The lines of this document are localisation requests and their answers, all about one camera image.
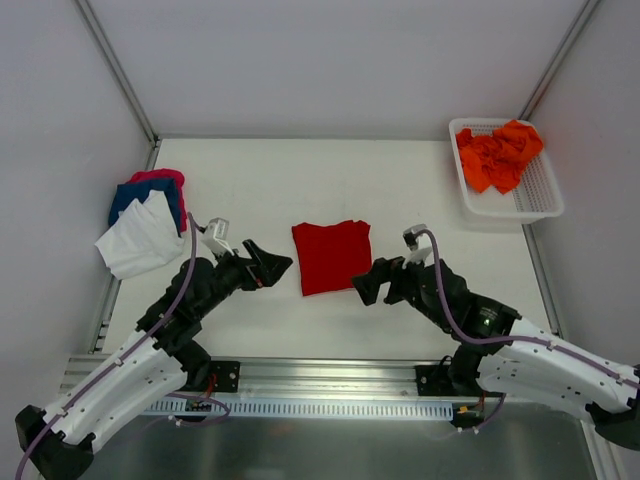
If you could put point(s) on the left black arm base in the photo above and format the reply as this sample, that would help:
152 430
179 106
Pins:
215 375

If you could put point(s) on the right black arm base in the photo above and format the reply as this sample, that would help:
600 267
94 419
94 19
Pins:
453 375

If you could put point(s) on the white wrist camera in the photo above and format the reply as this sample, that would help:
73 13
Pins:
214 237
418 243

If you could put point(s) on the blue folded t shirt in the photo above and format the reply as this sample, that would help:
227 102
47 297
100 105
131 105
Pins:
143 210

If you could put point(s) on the white slotted cable duct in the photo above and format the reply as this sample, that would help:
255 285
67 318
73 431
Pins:
308 408

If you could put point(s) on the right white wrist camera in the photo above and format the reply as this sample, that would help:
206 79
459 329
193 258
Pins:
418 243

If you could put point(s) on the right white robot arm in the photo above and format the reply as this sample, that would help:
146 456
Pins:
501 352

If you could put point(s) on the pink folded t shirt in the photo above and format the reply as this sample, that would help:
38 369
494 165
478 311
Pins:
171 182

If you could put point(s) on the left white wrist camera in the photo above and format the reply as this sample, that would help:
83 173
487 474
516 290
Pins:
214 237

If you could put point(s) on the aluminium mounting rail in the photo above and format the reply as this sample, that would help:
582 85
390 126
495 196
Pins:
330 379

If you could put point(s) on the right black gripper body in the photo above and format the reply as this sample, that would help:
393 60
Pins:
391 278

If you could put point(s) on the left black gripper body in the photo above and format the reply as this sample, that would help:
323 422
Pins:
251 273

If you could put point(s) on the white folded t shirt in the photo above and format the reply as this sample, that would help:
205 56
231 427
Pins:
128 253

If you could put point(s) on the orange t shirt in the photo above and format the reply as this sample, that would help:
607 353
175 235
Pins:
498 160

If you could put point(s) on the red t shirt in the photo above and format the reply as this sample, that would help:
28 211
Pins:
330 256

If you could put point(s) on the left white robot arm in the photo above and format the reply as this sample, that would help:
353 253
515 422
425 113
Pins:
158 358

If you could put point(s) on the white plastic basket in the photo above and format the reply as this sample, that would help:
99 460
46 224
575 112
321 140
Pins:
535 198

